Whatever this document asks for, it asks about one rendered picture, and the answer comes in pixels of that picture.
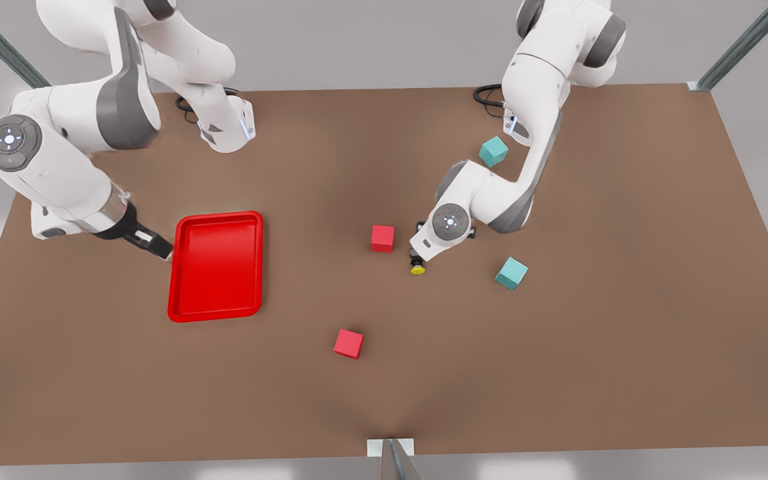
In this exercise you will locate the red rectangular tray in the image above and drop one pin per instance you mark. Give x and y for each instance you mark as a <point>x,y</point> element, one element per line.
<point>217,266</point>

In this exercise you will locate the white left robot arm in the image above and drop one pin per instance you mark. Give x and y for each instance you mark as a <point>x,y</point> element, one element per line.
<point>530,86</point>

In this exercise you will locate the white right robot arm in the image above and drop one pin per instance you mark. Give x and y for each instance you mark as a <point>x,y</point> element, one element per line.
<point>64,166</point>

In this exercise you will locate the red cube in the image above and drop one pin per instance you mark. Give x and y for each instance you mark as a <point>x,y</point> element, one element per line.
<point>382,238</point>
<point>348,343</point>

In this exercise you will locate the teal cube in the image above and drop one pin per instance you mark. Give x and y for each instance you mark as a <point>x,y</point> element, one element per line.
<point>493,152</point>
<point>511,273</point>

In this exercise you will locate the silver frame post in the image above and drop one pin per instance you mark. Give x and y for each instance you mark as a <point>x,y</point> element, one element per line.
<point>394,460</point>
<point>4,46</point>
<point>744,43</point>

